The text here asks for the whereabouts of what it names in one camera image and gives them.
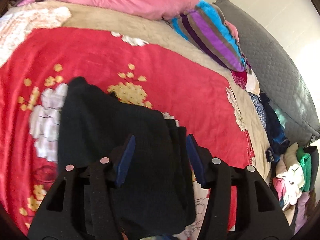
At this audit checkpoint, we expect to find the white lace floral blanket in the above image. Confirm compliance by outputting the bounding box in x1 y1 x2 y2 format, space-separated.
1 7 72 65

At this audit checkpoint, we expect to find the beige bed sheet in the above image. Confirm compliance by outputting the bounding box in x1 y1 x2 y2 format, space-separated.
8 0 271 179

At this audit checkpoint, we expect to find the red floral blanket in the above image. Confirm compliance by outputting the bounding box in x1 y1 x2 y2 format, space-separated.
1 28 254 233

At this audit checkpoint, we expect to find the dark blue velvet garment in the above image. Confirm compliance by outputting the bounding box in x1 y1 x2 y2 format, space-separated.
249 92 290 163

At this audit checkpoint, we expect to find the striped purple blue pillow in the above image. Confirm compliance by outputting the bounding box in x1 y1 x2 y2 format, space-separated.
169 0 251 74

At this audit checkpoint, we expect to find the green folded cloth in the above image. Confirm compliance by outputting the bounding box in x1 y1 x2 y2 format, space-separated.
297 147 312 192

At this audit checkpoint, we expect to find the pile of folded clothes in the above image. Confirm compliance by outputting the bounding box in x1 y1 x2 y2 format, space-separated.
270 143 319 233

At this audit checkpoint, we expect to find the black sweater with orange patches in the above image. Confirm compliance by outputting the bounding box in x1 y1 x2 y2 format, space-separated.
57 77 196 239

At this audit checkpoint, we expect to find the magenta patterned cloth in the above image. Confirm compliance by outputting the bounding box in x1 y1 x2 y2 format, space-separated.
231 70 247 90

